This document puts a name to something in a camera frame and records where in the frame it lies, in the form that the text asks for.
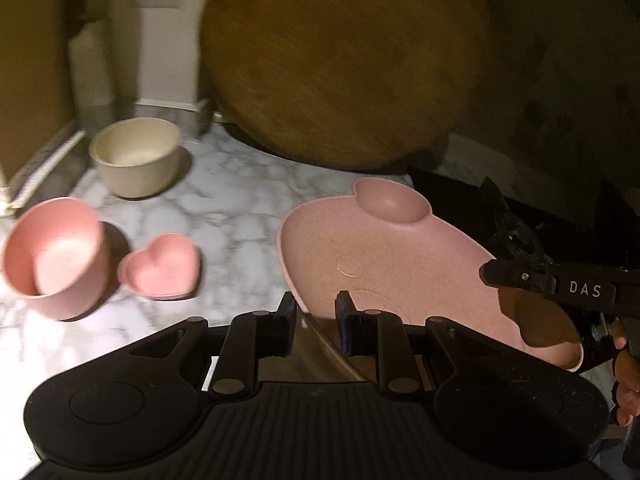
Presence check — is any pink heart-shaped dish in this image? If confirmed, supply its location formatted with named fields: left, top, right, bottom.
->
left=117, top=233, right=202, bottom=301

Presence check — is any pink bear-shaped plate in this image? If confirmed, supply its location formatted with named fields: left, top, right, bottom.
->
left=276, top=177, right=585, bottom=372

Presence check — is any beige bowl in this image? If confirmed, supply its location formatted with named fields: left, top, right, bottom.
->
left=90, top=117, right=182, bottom=198

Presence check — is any person's right hand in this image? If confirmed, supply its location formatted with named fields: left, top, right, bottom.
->
left=611, top=320, right=640, bottom=427

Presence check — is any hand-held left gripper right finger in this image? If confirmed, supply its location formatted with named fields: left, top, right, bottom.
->
left=335, top=290, right=506, bottom=402

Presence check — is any white patterned edge tape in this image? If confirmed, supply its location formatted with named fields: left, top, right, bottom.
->
left=4, top=130, right=87, bottom=213

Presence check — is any round wooden cutting board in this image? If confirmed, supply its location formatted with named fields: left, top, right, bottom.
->
left=200, top=0, right=493, bottom=173

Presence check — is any pink bowl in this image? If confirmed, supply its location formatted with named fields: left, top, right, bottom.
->
left=2, top=197, right=108, bottom=321

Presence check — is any black gas stove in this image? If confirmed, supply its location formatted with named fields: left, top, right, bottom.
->
left=407, top=165, right=640, bottom=281

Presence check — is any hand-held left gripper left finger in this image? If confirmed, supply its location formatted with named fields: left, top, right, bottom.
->
left=127, top=291, right=299, bottom=401

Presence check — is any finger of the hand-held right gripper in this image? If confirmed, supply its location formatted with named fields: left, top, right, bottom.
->
left=479, top=257, right=558, bottom=306

